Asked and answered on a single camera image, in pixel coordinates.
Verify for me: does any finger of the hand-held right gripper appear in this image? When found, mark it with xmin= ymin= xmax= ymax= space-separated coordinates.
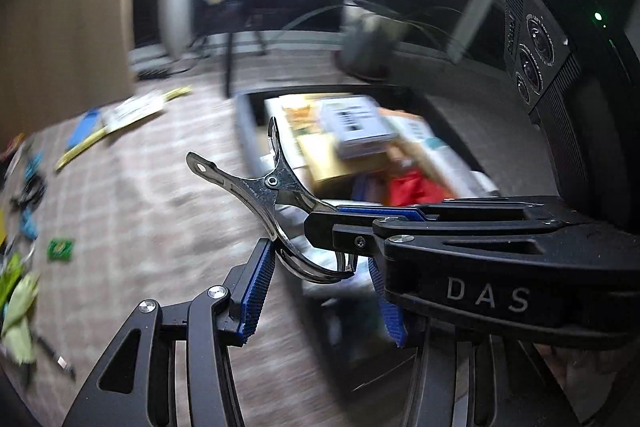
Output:
xmin=336 ymin=195 xmax=577 ymax=221
xmin=304 ymin=211 xmax=640 ymax=349

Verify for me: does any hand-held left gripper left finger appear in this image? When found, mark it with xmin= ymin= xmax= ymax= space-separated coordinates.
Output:
xmin=62 ymin=237 xmax=278 ymax=427

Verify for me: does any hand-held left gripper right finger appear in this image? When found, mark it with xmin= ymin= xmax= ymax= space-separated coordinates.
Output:
xmin=367 ymin=256 xmax=566 ymax=427

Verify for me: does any silver metal clip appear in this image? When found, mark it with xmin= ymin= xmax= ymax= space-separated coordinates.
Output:
xmin=186 ymin=117 xmax=359 ymax=284

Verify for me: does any grey storage box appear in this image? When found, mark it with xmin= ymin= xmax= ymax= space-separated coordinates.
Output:
xmin=233 ymin=84 xmax=507 ymax=360

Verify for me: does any white and teal box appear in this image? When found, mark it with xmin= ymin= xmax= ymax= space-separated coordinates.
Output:
xmin=399 ymin=116 xmax=482 ymax=188

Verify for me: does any beige plaid carpet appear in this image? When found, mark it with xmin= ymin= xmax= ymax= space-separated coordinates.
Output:
xmin=0 ymin=32 xmax=501 ymax=427

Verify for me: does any white box with black label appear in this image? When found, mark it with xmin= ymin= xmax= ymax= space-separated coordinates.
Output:
xmin=317 ymin=95 xmax=401 ymax=158

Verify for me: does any yellow cardboard box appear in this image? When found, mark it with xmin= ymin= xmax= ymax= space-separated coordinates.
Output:
xmin=297 ymin=131 xmax=362 ymax=184

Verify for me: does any green circuit board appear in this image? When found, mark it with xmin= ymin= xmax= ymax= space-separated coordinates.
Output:
xmin=47 ymin=237 xmax=76 ymax=263

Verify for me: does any black pen with clear end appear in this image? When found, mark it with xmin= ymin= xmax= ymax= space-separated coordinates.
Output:
xmin=31 ymin=333 xmax=77 ymax=381

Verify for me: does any short yellow wrapped stick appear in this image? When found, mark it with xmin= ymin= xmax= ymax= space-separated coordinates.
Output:
xmin=160 ymin=86 xmax=194 ymax=104

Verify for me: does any white charger plug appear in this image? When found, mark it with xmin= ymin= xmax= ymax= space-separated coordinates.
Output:
xmin=102 ymin=91 xmax=167 ymax=133

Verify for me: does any black tripod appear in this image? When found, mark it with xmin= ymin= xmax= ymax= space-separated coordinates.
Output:
xmin=189 ymin=31 xmax=269 ymax=98

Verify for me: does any teal clothespin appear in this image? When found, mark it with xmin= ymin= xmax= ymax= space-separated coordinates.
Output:
xmin=19 ymin=213 xmax=41 ymax=241
xmin=22 ymin=151 xmax=47 ymax=178

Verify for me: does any blue card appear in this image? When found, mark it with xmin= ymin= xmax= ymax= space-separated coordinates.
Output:
xmin=67 ymin=108 xmax=102 ymax=151

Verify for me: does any yellow-green cloth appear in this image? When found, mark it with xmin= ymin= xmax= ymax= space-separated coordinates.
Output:
xmin=0 ymin=271 xmax=42 ymax=364

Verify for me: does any red snack packet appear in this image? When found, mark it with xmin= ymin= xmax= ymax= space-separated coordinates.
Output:
xmin=0 ymin=133 xmax=24 ymax=164

